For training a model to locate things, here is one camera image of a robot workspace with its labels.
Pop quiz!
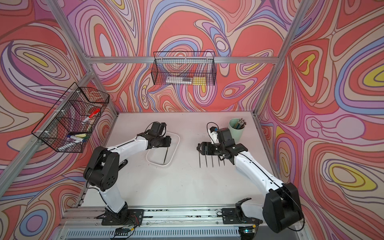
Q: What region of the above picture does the white storage tray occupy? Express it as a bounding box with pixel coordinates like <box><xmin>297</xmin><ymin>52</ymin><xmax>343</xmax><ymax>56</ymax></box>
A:
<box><xmin>146</xmin><ymin>133</ymin><xmax>181</xmax><ymax>167</ymax></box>

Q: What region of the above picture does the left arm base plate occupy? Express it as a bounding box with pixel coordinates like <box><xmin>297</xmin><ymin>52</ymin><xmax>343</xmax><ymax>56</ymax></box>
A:
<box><xmin>97</xmin><ymin>208</ymin><xmax>144</xmax><ymax>227</ymax></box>

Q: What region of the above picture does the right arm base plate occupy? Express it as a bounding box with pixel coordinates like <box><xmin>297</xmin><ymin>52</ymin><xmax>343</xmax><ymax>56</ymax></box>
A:
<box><xmin>217</xmin><ymin>208</ymin><xmax>263</xmax><ymax>225</ymax></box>

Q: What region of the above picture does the black wire basket back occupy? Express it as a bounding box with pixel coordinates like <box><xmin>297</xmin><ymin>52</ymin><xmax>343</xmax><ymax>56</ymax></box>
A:
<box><xmin>151</xmin><ymin>51</ymin><xmax>217</xmax><ymax>86</ymax></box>

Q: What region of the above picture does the blue cap marker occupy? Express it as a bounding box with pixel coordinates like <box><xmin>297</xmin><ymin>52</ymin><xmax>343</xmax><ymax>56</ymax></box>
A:
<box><xmin>67</xmin><ymin>135</ymin><xmax>86</xmax><ymax>143</ymax></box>

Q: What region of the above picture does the clear tube in basket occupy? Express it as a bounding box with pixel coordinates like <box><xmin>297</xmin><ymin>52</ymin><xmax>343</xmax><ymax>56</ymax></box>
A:
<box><xmin>166</xmin><ymin>76</ymin><xmax>193</xmax><ymax>85</ymax></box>

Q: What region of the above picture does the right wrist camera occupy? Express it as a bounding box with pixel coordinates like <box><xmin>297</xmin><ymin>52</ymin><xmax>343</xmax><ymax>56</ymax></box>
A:
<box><xmin>209</xmin><ymin>127</ymin><xmax>219</xmax><ymax>144</ymax></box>

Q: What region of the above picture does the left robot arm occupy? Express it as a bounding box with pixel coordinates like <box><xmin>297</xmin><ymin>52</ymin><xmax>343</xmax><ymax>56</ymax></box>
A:
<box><xmin>83</xmin><ymin>122</ymin><xmax>172</xmax><ymax>214</ymax></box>

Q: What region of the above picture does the black wire basket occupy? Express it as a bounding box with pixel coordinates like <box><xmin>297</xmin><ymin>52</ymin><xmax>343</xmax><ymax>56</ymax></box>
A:
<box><xmin>32</xmin><ymin>83</ymin><xmax>110</xmax><ymax>153</ymax></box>
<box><xmin>151</xmin><ymin>51</ymin><xmax>217</xmax><ymax>86</ymax></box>

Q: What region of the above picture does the black wire basket left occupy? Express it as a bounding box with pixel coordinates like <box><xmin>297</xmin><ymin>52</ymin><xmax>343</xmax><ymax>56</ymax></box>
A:
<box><xmin>32</xmin><ymin>83</ymin><xmax>110</xmax><ymax>153</ymax></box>

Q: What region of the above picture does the coloured pencils bundle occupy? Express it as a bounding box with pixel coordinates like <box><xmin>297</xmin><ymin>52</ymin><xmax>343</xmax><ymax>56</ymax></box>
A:
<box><xmin>234</xmin><ymin>119</ymin><xmax>247</xmax><ymax>130</ymax></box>

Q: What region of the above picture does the green pencil cup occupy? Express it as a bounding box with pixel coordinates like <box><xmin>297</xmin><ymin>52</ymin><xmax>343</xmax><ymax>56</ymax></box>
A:
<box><xmin>229</xmin><ymin>119</ymin><xmax>246</xmax><ymax>143</ymax></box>

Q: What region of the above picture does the yellow box in basket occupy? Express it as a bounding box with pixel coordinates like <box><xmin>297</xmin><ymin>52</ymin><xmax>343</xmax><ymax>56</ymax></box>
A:
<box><xmin>192</xmin><ymin>77</ymin><xmax>207</xmax><ymax>86</ymax></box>

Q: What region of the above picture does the aluminium rail front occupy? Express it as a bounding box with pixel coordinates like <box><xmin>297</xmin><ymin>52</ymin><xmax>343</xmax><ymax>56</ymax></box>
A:
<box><xmin>49</xmin><ymin>205</ymin><xmax>313</xmax><ymax>240</ymax></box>

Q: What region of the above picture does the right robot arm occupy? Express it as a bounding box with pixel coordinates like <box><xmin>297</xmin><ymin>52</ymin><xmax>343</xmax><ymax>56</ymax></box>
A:
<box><xmin>197</xmin><ymin>127</ymin><xmax>305</xmax><ymax>233</ymax></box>

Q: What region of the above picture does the red marker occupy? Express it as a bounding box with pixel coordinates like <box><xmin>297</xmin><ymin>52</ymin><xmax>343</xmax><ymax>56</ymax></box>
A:
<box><xmin>82</xmin><ymin>109</ymin><xmax>101</xmax><ymax>124</ymax></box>

